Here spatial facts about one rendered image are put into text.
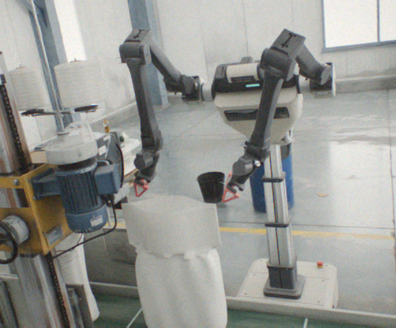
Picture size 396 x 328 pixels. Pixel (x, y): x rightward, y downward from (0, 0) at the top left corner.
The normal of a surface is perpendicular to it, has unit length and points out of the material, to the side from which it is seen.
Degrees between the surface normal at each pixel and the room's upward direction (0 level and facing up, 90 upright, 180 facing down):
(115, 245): 90
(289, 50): 48
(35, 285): 90
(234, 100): 40
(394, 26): 90
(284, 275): 90
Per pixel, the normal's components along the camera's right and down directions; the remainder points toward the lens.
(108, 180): 0.04, 0.29
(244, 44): -0.36, 0.33
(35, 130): 0.92, -0.01
